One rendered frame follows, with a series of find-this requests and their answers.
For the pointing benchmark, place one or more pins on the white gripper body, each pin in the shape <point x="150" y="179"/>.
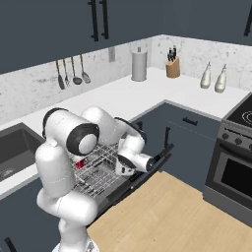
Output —
<point x="126" y="170"/>

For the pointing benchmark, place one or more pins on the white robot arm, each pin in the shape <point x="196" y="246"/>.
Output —
<point x="62" y="170"/>

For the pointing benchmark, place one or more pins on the open dark dishwasher door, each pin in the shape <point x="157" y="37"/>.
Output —
<point x="138" y="182"/>

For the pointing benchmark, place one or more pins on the red cup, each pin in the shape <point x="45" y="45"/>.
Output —
<point x="79" y="163"/>

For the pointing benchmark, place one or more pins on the dark lower cupboard door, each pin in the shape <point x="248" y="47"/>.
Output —
<point x="151" y="124"/>
<point x="188" y="157"/>

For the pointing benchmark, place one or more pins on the dark cupboard door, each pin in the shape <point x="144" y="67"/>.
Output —
<point x="151" y="124"/>
<point x="131" y="19"/>
<point x="46" y="29"/>
<point x="188" y="157"/>

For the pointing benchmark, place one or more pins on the dark upper cupboard door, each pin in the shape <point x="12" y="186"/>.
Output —
<point x="131" y="19"/>
<point x="46" y="29"/>

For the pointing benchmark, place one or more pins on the dark drawer front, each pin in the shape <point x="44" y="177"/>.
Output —
<point x="193" y="122"/>

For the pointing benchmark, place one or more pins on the hanging slotted turner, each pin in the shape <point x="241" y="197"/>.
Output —
<point x="85" y="76"/>

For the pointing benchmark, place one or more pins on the grey oven with hob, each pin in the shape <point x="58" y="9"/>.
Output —
<point x="229" y="164"/>

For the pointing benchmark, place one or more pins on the hanging dark ladle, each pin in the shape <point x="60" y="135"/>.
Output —
<point x="76" y="78"/>

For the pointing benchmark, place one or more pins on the grey paper towel holder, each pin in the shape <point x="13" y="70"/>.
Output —
<point x="139" y="65"/>

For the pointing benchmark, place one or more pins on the dark sink basin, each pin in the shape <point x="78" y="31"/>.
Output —
<point x="16" y="149"/>

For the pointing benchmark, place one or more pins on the wooden knife block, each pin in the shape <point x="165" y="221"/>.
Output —
<point x="173" y="67"/>

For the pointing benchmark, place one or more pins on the hanging dark spatula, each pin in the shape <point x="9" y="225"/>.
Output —
<point x="60" y="78"/>

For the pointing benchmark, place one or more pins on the hanging metal fork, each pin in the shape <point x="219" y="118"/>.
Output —
<point x="66" y="75"/>

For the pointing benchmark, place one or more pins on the dark lower cupboard front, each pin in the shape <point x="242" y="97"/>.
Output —
<point x="23" y="216"/>

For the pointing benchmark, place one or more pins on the white bottle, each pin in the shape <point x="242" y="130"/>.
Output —
<point x="220" y="81"/>
<point x="205" y="78"/>

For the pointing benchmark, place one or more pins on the dark upper cupboard run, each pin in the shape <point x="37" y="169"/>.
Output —
<point x="210" y="16"/>

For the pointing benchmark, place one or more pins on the grey wall socket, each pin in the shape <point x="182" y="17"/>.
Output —
<point x="112" y="54"/>

